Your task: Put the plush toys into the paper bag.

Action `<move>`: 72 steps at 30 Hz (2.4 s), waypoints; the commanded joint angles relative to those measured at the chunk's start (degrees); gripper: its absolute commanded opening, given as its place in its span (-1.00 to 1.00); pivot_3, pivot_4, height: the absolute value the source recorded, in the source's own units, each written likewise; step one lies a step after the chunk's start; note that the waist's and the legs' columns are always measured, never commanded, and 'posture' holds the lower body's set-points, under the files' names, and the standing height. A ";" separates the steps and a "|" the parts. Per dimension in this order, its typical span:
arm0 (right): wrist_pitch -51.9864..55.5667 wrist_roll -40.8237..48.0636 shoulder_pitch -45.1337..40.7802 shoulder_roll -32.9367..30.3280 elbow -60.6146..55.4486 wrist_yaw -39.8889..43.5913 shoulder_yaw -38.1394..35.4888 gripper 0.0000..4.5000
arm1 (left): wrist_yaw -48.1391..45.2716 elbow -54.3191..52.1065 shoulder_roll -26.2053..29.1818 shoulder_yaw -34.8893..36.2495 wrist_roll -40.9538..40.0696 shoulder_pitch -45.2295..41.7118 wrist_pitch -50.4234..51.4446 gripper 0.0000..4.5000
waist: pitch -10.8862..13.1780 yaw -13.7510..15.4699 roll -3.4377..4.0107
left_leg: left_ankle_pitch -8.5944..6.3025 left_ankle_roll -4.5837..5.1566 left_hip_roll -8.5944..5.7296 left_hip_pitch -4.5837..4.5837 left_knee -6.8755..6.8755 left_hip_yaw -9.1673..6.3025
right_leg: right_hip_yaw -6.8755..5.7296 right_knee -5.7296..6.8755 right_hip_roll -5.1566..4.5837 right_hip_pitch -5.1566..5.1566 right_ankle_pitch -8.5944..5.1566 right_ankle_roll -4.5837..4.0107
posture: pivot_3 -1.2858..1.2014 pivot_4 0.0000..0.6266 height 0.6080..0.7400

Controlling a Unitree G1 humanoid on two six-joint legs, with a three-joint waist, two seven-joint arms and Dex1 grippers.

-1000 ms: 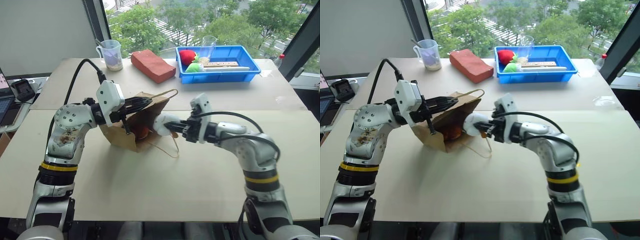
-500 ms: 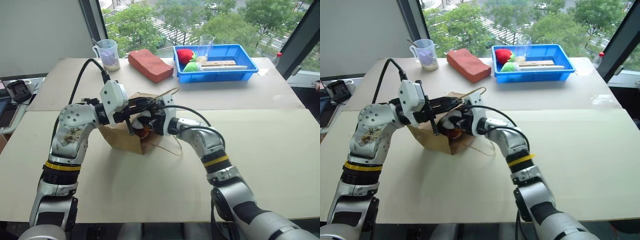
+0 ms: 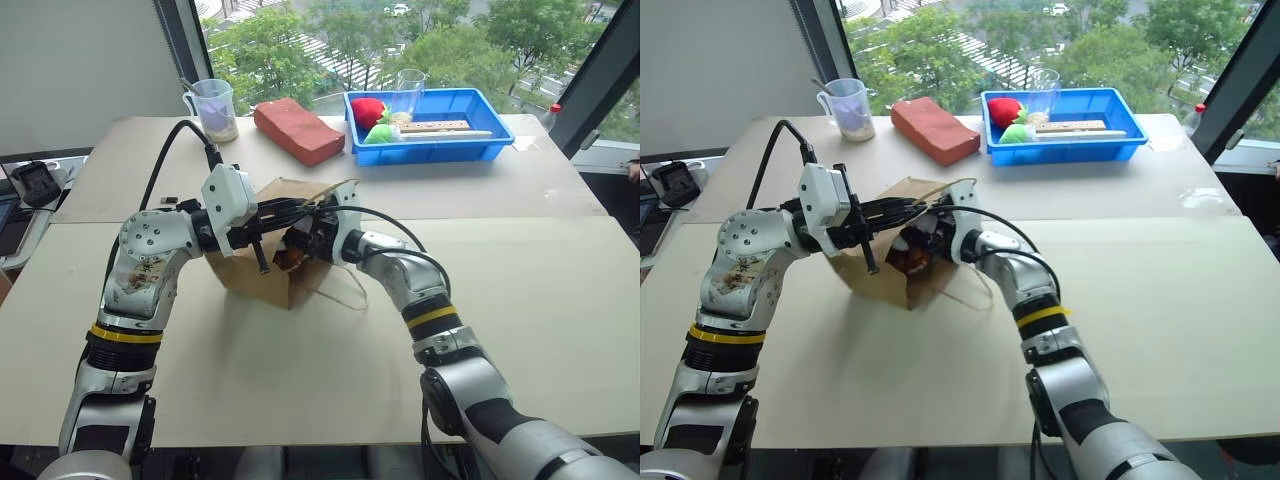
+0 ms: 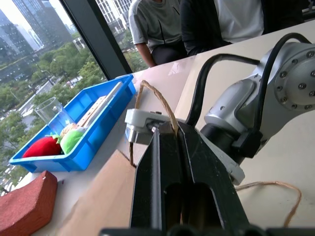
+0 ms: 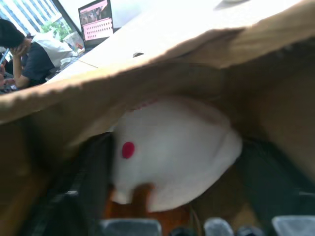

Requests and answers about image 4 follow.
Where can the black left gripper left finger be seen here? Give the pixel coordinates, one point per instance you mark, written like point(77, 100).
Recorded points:
point(147, 186)

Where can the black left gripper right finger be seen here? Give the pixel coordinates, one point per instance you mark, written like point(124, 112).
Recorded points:
point(211, 186)

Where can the green plush toy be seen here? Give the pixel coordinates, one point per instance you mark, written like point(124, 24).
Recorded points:
point(72, 138)

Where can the beige knitted plush toy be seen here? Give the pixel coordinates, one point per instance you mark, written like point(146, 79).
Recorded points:
point(69, 127)

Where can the red strawberry plush toy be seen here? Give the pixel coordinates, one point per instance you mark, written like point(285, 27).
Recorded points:
point(40, 148)

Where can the blue plastic bin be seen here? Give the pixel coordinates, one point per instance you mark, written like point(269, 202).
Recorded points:
point(103, 137)

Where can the wooden board with holes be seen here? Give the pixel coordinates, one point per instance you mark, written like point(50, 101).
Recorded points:
point(94, 110)

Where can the clear plastic cup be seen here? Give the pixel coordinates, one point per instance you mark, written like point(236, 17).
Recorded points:
point(55, 115)

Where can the red brick-shaped block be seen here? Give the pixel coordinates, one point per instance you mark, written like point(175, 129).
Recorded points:
point(22, 209)

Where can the person in grey t-shirt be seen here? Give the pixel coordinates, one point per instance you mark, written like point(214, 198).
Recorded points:
point(157, 27)

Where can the person in white shirt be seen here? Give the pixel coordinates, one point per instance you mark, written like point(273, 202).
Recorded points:
point(236, 19)

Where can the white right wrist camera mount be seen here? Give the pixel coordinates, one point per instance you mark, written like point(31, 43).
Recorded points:
point(137, 118)

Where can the dark window frame post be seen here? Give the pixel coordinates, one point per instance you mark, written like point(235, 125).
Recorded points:
point(98, 41)

